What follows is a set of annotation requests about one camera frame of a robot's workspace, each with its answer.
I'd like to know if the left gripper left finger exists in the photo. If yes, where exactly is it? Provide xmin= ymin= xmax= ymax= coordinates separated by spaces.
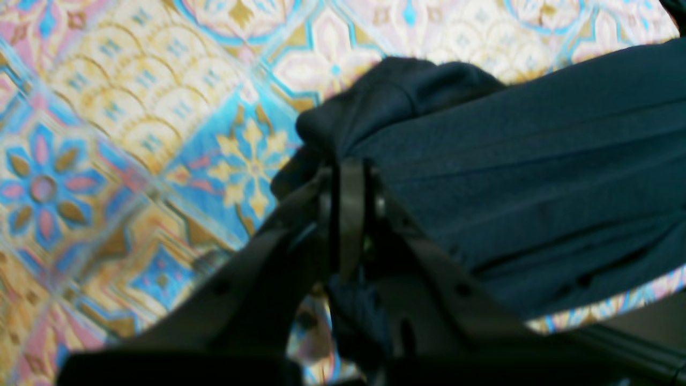
xmin=56 ymin=166 xmax=336 ymax=385

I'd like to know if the black t-shirt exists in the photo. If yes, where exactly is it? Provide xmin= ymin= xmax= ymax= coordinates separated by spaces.
xmin=270 ymin=38 xmax=686 ymax=386

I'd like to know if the patterned colourful tablecloth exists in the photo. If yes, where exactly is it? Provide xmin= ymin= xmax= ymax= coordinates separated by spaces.
xmin=1 ymin=1 xmax=678 ymax=385

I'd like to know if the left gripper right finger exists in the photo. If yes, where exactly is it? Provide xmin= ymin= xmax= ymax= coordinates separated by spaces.
xmin=362 ymin=161 xmax=628 ymax=385

